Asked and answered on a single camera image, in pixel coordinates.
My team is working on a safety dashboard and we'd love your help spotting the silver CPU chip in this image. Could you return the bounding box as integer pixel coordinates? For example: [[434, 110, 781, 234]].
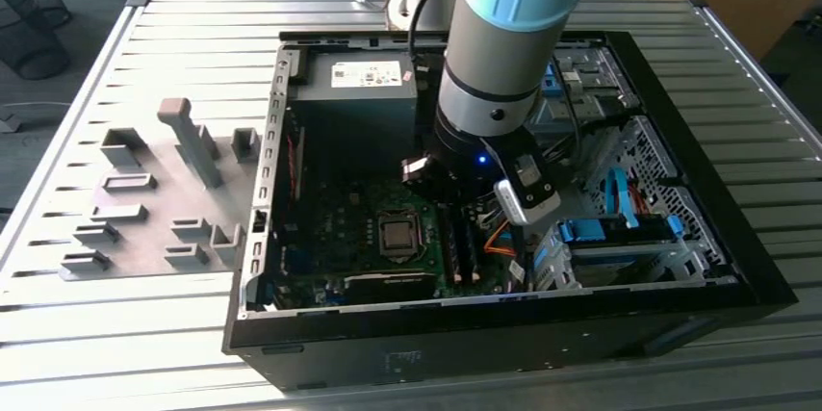
[[383, 219, 418, 249]]

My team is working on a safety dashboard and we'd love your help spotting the grey power supply unit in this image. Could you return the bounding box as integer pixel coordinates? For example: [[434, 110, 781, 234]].
[[288, 50, 423, 181]]

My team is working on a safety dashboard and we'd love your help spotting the green motherboard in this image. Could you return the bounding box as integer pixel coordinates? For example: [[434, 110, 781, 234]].
[[272, 172, 515, 309]]

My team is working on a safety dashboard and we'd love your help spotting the blue carrier with disk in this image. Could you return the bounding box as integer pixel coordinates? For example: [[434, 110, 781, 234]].
[[557, 216, 682, 244]]

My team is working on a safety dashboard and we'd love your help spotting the black graphics card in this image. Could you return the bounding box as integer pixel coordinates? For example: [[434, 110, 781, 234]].
[[342, 270, 438, 304]]

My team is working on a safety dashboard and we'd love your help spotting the tall metal drive cage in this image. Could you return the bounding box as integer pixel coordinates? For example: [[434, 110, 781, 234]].
[[531, 47, 643, 152]]

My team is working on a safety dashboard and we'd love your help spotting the black PC case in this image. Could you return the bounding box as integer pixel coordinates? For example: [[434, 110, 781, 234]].
[[222, 29, 801, 391]]

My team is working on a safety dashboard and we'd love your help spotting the low metal disk bay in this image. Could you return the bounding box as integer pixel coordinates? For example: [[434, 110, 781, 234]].
[[526, 227, 714, 292]]

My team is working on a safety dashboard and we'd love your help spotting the grey parts rack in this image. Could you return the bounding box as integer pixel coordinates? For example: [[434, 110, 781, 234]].
[[58, 97, 262, 283]]

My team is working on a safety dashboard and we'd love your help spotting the black mesh wastebasket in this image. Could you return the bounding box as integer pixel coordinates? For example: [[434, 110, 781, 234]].
[[0, 0, 74, 81]]

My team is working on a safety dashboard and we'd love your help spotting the black wrist camera block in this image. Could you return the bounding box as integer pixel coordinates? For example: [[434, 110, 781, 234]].
[[401, 155, 446, 187]]

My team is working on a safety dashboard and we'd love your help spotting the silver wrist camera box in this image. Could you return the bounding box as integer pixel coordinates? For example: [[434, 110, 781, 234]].
[[481, 137, 565, 227]]

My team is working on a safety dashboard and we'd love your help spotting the CPU socket metal frame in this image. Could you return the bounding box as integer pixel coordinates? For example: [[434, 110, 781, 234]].
[[374, 207, 427, 264]]

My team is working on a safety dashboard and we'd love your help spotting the orange flat wire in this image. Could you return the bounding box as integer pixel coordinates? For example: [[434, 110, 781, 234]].
[[485, 231, 515, 256]]

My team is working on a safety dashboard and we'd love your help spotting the black cable bundle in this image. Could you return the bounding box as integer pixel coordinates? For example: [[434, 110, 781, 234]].
[[538, 115, 629, 167]]

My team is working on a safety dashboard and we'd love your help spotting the blue flat wire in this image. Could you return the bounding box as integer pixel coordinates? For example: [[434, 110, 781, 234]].
[[605, 166, 641, 229]]

